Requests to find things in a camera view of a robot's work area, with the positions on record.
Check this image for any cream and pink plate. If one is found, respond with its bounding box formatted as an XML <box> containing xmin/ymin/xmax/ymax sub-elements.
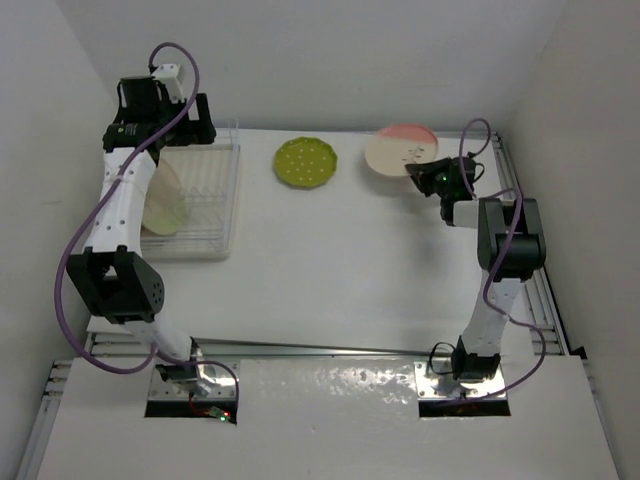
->
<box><xmin>364</xmin><ymin>123</ymin><xmax>439</xmax><ymax>178</ymax></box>

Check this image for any cream and green plate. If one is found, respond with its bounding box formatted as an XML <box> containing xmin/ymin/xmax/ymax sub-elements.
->
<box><xmin>142</xmin><ymin>160</ymin><xmax>189</xmax><ymax>236</ymax></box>

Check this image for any green polka dot plate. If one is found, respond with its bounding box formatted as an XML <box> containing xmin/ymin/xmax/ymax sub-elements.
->
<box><xmin>273</xmin><ymin>136</ymin><xmax>338</xmax><ymax>189</ymax></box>

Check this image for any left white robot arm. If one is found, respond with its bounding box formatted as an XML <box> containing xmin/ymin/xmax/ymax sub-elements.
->
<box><xmin>55</xmin><ymin>71</ymin><xmax>216</xmax><ymax>363</ymax></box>

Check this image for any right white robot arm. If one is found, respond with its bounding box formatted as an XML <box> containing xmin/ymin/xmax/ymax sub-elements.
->
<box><xmin>405</xmin><ymin>154</ymin><xmax>546</xmax><ymax>382</ymax></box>

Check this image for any clear plastic dish rack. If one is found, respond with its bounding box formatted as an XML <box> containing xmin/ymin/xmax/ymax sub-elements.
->
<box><xmin>141</xmin><ymin>119</ymin><xmax>240</xmax><ymax>261</ymax></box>

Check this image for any small green circuit board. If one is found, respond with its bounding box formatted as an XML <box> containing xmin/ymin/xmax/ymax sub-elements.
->
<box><xmin>208</xmin><ymin>406</ymin><xmax>231</xmax><ymax>422</ymax></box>

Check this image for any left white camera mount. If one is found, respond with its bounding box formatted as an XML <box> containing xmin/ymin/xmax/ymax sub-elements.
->
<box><xmin>151</xmin><ymin>63</ymin><xmax>186</xmax><ymax>103</ymax></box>

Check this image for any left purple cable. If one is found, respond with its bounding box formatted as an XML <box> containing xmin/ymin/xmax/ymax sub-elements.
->
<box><xmin>54</xmin><ymin>42</ymin><xmax>241</xmax><ymax>401</ymax></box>

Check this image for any purple cable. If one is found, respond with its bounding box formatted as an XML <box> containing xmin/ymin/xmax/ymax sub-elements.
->
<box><xmin>54</xmin><ymin>42</ymin><xmax>241</xmax><ymax>401</ymax></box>
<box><xmin>459</xmin><ymin>118</ymin><xmax>547</xmax><ymax>401</ymax></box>

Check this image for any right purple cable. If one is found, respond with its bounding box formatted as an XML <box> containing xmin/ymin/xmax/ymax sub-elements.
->
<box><xmin>459</xmin><ymin>118</ymin><xmax>547</xmax><ymax>401</ymax></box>

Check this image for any aluminium frame rail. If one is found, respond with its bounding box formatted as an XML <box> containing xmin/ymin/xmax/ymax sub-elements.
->
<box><xmin>492</xmin><ymin>133</ymin><xmax>571</xmax><ymax>356</ymax></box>

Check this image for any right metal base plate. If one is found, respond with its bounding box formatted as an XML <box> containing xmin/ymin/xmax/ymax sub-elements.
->
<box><xmin>414</xmin><ymin>358</ymin><xmax>506</xmax><ymax>402</ymax></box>

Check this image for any metal base plate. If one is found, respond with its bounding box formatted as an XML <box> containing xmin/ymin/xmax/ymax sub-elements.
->
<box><xmin>148</xmin><ymin>365</ymin><xmax>237</xmax><ymax>401</ymax></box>
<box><xmin>414</xmin><ymin>358</ymin><xmax>506</xmax><ymax>402</ymax></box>

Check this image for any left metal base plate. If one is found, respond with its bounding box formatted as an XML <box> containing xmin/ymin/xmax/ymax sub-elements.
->
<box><xmin>148</xmin><ymin>365</ymin><xmax>237</xmax><ymax>401</ymax></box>

